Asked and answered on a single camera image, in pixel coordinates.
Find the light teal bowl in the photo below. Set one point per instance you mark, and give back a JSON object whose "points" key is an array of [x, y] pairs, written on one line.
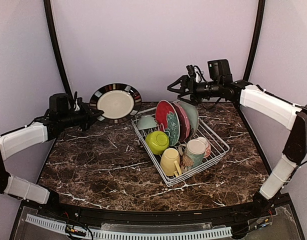
{"points": [[146, 122]]}

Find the white slotted cable duct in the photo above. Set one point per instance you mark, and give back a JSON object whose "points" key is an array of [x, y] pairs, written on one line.
{"points": [[110, 231]]}

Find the pink polka dot plate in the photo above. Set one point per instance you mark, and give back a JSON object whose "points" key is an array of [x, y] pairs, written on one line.
{"points": [[184, 122]]}

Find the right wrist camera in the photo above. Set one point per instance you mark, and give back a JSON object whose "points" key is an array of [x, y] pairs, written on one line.
{"points": [[195, 72]]}

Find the right black frame post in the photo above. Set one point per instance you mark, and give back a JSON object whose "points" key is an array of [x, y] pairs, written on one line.
{"points": [[255, 39]]}

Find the pink and white cup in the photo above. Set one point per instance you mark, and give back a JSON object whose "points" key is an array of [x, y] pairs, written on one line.
{"points": [[207, 146]]}

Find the yellow mug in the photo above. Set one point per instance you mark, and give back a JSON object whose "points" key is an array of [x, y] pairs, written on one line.
{"points": [[170, 162]]}

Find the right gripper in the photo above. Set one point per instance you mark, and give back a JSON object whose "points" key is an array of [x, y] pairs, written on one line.
{"points": [[194, 99]]}

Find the white wire dish rack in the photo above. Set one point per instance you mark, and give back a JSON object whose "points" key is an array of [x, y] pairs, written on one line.
{"points": [[218, 147]]}

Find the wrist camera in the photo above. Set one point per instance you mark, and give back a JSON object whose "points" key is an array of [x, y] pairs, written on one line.
{"points": [[195, 72], [75, 102]]}

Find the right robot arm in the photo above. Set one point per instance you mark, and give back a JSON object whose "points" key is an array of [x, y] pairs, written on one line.
{"points": [[243, 93]]}

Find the black frame post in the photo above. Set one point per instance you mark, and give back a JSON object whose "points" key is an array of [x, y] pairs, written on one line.
{"points": [[255, 39], [55, 46]]}

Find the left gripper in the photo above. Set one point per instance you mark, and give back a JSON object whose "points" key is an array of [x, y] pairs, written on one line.
{"points": [[90, 116]]}

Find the striped rim cream plate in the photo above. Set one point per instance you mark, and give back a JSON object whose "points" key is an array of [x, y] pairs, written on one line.
{"points": [[119, 102]]}

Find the teal patterned mug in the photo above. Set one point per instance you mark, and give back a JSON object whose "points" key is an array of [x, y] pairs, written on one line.
{"points": [[192, 154]]}

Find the lime green bowl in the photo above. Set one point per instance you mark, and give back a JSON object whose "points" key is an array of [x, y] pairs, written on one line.
{"points": [[157, 141]]}

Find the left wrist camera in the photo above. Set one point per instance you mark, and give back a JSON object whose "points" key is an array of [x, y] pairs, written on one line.
{"points": [[75, 102]]}

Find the light teal plate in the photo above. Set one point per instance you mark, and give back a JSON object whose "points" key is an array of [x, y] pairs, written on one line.
{"points": [[193, 116]]}

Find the black front rail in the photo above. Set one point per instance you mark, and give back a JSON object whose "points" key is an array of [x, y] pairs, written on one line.
{"points": [[241, 216]]}

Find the left black frame post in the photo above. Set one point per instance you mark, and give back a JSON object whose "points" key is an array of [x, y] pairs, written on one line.
{"points": [[55, 46]]}

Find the red and teal plate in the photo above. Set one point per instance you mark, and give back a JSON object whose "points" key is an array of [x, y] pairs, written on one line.
{"points": [[168, 121]]}

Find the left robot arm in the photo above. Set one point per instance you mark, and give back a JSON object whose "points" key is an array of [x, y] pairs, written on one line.
{"points": [[64, 112]]}

